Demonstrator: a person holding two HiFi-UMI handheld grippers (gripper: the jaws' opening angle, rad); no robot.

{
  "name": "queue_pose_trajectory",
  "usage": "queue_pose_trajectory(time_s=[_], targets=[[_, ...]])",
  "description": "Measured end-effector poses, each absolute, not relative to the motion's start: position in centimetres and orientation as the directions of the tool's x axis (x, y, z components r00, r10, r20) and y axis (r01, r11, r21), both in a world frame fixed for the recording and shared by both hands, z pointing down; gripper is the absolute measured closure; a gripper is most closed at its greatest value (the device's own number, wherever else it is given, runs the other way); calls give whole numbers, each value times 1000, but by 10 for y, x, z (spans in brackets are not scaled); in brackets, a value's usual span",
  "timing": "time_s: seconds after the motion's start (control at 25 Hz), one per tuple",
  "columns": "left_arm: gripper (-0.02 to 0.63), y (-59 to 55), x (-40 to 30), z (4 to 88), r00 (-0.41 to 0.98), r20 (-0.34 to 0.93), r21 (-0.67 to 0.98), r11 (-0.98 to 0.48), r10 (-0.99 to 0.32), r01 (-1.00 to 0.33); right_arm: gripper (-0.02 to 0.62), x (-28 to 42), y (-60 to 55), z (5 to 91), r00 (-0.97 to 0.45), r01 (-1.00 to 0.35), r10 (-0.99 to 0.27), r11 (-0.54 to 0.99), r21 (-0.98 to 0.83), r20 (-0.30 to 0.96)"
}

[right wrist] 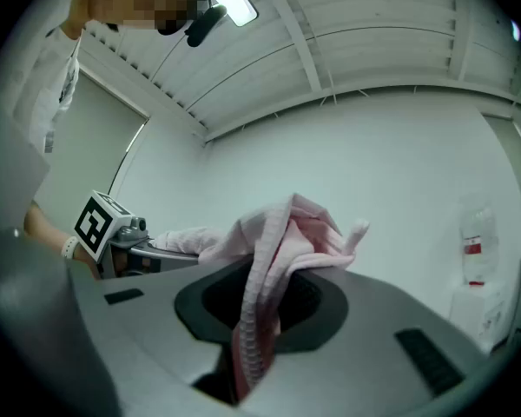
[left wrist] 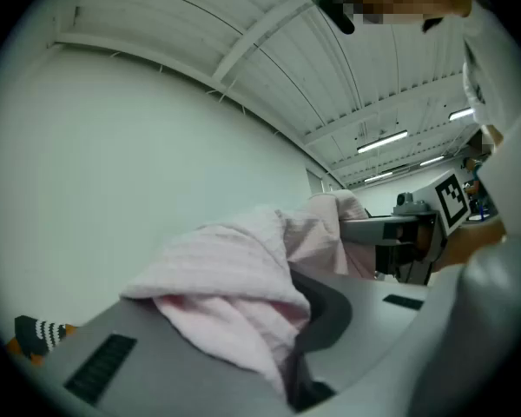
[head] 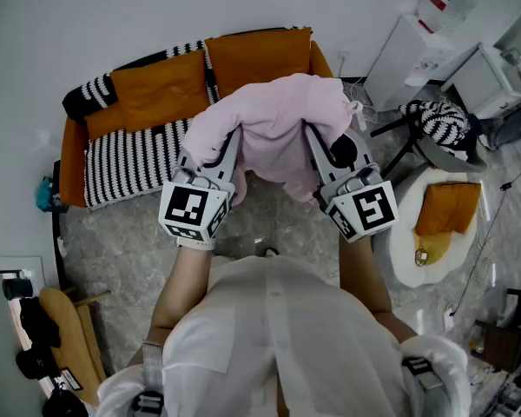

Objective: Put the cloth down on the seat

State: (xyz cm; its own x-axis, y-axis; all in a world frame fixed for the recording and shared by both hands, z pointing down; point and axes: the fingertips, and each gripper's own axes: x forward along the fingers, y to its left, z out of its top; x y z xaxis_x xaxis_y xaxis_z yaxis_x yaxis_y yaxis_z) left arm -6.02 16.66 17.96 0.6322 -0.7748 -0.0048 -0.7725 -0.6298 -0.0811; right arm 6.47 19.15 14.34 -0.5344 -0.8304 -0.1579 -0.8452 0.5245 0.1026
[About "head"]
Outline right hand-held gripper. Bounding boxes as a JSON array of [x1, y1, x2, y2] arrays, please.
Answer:
[[304, 124, 399, 243]]

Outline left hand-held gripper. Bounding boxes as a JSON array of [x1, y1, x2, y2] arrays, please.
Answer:
[[158, 126, 244, 251]]

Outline pink garment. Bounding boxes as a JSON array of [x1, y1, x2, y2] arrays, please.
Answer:
[[181, 72, 364, 208]]

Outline orange sofa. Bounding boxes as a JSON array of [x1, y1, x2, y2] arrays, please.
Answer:
[[59, 26, 334, 210]]

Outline person's left forearm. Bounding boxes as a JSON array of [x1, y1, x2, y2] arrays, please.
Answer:
[[128, 245, 214, 368]]

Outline person's right forearm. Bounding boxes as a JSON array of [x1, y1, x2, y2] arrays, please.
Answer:
[[338, 235, 419, 345]]

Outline white round pouf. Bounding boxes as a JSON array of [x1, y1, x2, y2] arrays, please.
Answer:
[[373, 162, 483, 288]]

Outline black white striped throw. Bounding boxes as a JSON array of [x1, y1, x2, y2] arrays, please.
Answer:
[[399, 100, 472, 149]]

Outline orange pouf cushion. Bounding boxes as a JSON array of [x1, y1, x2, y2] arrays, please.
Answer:
[[414, 182, 482, 236]]

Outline yellow cloth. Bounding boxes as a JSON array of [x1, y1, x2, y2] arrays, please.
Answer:
[[413, 230, 453, 268]]

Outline white side table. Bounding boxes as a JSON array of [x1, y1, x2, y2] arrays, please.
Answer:
[[441, 43, 521, 120]]

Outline teal bag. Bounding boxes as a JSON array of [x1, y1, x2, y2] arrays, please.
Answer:
[[34, 175, 69, 213]]

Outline person's white shirt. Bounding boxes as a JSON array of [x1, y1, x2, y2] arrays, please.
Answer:
[[95, 254, 472, 417]]

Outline wooden stool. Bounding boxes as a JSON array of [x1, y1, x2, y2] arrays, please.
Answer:
[[38, 287, 113, 407]]

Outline dark wooden table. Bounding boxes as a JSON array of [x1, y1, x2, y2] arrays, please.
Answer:
[[471, 288, 521, 374]]

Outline black bag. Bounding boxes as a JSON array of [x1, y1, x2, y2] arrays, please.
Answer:
[[15, 295, 63, 381]]

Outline black frame chair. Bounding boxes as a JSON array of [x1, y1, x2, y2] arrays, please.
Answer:
[[370, 99, 488, 178]]

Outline white cable bundle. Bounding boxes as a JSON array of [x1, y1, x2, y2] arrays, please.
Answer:
[[340, 78, 379, 132]]

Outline black floor cable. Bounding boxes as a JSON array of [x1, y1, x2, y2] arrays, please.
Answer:
[[450, 162, 521, 317]]

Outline grey shoulder strap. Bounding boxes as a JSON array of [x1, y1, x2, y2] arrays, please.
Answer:
[[132, 341, 165, 416], [401, 356, 444, 393]]

